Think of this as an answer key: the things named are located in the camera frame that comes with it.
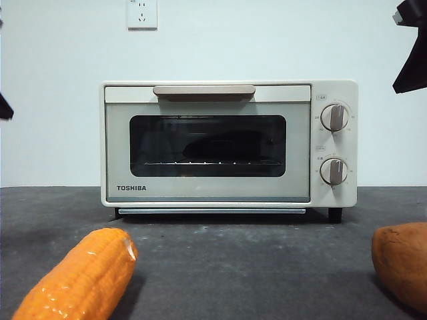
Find dark purple eggplant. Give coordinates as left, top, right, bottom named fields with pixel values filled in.
left=181, top=129, right=268, bottom=160

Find oven door with beige handle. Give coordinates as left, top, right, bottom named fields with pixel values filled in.
left=103, top=85, right=311, bottom=203

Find cream Toshiba toaster oven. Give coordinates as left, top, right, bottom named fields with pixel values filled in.
left=99, top=79, right=359, bottom=223

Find oven temperature knob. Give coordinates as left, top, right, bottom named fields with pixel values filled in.
left=320, top=103, right=351, bottom=131

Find oven timer knob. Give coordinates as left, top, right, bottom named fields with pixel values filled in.
left=319, top=157, right=349, bottom=186

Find metal oven crumb tray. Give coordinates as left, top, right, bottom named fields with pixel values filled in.
left=116, top=208, right=306, bottom=215

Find orange corn cob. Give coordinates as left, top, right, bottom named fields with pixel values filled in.
left=11, top=227, right=139, bottom=320

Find brown sweet potato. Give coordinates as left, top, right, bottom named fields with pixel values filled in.
left=371, top=222, right=427, bottom=316

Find white wall socket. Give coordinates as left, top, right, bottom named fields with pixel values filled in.
left=127, top=0, right=158, bottom=31

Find metal wire oven rack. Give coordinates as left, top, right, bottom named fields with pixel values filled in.
left=143, top=161, right=272, bottom=167

